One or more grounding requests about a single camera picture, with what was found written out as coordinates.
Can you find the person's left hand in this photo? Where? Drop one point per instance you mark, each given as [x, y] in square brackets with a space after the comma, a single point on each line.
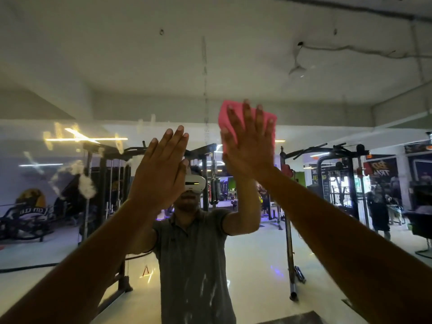
[162, 175]

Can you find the person's right hand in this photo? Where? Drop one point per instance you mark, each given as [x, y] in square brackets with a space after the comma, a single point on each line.
[254, 151]

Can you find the pink cloth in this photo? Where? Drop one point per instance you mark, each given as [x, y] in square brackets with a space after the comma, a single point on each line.
[223, 119]

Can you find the large wall mirror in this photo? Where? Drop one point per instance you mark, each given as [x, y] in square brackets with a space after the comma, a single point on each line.
[202, 70]

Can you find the person's left forearm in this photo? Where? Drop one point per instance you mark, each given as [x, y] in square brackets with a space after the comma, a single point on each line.
[67, 269]

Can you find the person's right forearm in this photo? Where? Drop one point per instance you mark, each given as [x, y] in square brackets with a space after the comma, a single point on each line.
[354, 246]

